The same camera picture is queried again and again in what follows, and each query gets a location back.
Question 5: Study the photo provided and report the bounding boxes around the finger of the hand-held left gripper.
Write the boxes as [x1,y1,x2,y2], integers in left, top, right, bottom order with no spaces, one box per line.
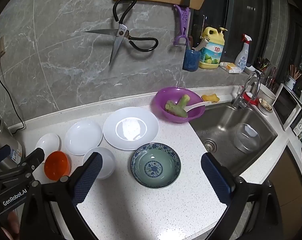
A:
[0,144,12,164]
[16,147,46,178]

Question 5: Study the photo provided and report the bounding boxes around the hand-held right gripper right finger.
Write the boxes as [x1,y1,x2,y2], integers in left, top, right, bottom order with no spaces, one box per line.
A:
[201,152,285,240]

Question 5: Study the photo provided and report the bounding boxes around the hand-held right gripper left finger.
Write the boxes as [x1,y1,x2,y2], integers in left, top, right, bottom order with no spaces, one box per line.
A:
[20,152,104,240]

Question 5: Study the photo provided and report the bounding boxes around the small white dish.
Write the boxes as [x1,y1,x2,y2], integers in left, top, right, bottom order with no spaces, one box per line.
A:
[35,133,60,164]

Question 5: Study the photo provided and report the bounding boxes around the orange bowl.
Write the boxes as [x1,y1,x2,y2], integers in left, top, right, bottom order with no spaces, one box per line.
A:
[44,151,71,181]

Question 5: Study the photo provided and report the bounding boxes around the white bowl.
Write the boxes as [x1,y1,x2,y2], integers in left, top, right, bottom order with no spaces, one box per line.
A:
[82,147,116,180]

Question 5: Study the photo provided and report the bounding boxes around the medium white plate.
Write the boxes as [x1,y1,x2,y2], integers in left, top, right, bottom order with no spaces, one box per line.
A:
[64,120,103,156]

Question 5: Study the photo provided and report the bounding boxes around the large white plate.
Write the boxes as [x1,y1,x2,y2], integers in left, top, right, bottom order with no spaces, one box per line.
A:
[103,107,159,151]

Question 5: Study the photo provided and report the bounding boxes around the person's left hand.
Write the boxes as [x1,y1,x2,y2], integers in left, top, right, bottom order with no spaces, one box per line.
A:
[1,211,20,240]

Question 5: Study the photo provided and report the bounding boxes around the stainless steel rice cooker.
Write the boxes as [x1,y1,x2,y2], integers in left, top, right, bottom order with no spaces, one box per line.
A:
[0,119,24,167]

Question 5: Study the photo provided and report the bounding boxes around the clear glass bowl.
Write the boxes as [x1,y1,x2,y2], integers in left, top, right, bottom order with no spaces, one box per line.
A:
[234,123,261,154]

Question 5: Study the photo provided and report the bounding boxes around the stainless steel sink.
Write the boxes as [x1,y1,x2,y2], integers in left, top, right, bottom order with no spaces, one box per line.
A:
[191,102,278,178]

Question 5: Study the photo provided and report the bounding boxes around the white plastic spoon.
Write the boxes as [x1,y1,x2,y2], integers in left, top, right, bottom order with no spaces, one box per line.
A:
[186,101,212,112]

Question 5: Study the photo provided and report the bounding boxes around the yellow sponge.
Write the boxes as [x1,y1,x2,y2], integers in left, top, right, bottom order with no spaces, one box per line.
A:
[201,94,220,103]

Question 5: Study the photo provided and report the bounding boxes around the green vegetable stem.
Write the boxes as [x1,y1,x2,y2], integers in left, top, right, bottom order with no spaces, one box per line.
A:
[165,94,190,118]

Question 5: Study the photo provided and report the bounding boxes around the chrome faucet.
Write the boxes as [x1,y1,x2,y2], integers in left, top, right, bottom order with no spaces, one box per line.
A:
[232,71,261,109]

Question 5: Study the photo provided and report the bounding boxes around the round gold lid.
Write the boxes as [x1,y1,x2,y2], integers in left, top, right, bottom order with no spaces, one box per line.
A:
[259,99,273,112]

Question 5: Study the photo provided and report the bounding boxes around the purple plastic bowl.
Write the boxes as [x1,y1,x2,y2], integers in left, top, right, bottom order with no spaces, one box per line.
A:
[151,87,206,124]

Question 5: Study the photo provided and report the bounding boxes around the white ceramic pot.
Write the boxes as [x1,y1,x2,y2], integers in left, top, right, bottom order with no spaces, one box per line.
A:
[259,82,276,105]

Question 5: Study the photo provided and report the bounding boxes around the white toaster oven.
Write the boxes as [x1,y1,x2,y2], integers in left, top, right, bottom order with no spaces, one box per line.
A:
[273,84,302,137]

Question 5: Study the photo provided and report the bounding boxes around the packet of sponges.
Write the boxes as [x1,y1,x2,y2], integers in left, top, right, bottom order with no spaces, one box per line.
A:
[219,62,242,74]

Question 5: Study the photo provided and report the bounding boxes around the blue cup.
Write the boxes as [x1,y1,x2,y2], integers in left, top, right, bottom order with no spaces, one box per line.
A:
[182,49,201,72]

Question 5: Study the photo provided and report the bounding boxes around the blue white chopstick holder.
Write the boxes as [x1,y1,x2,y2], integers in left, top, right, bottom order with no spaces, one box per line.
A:
[286,65,302,91]

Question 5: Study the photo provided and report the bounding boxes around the white spray bottle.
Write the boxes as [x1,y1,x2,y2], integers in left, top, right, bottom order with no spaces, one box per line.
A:
[234,34,252,72]

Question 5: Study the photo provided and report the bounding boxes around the yellow detergent bottle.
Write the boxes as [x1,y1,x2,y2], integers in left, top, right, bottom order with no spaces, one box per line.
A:
[199,27,228,70]

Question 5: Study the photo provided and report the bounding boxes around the purple peeler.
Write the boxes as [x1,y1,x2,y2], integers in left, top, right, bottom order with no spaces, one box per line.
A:
[172,4,191,47]

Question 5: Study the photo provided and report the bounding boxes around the black power cable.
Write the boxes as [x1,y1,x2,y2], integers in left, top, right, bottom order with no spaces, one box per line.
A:
[0,52,25,134]

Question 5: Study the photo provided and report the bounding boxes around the cream handled utensil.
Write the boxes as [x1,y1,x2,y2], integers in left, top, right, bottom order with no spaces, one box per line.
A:
[192,37,211,52]

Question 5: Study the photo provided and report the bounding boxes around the black handled scissors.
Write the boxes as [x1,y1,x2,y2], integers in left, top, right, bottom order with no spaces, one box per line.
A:
[83,0,159,67]

